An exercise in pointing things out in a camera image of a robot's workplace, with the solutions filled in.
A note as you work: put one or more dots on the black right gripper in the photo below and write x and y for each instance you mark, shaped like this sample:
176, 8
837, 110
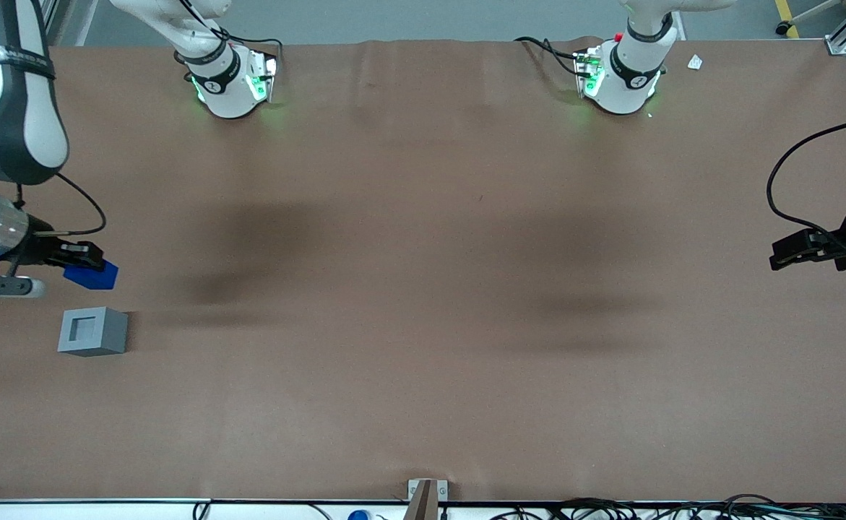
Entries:
38, 250

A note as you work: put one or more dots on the blue plastic insert part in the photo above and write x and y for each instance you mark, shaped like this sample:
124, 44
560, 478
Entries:
97, 277

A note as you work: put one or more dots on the blue round cap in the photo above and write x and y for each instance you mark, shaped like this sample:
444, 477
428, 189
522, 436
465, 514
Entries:
358, 516

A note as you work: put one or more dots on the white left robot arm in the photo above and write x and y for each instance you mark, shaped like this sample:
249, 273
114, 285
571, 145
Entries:
621, 92

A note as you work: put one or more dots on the beige camera pole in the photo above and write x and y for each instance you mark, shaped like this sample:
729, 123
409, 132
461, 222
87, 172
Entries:
422, 502

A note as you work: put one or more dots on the large table cover sheet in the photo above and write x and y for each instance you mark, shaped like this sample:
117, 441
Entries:
422, 303

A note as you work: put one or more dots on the small white paper scrap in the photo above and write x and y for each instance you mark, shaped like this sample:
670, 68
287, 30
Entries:
695, 62

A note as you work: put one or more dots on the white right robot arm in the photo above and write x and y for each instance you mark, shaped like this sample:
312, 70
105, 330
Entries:
22, 108

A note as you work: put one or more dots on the gray metal bracket plate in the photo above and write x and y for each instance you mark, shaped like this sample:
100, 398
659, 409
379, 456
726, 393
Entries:
442, 490

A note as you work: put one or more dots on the gray square base block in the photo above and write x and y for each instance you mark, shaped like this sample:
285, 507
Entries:
108, 336

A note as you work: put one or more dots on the chair leg with caster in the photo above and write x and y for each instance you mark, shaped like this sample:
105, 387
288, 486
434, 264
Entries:
809, 13

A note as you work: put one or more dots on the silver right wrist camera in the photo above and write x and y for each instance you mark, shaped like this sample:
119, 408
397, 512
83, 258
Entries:
3, 287

